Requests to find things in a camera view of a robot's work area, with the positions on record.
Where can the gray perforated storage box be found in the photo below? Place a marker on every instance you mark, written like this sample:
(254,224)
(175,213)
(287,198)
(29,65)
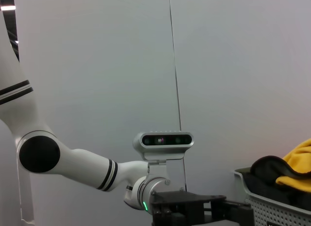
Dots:
(267,209)

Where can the yellow and gray towel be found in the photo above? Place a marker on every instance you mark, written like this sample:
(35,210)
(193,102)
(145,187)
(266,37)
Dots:
(301,160)

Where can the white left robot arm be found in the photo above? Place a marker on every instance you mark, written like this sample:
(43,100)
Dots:
(80,167)

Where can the black cloth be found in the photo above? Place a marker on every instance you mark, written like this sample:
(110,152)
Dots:
(264,184)

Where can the ceiling light strip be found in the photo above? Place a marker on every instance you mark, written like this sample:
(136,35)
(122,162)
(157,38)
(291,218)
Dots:
(7,8)

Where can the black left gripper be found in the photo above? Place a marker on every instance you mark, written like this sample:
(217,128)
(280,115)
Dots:
(179,206)

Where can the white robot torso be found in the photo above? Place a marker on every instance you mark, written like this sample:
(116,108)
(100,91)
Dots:
(7,175)

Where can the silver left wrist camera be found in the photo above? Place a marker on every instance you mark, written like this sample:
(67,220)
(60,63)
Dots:
(167,140)

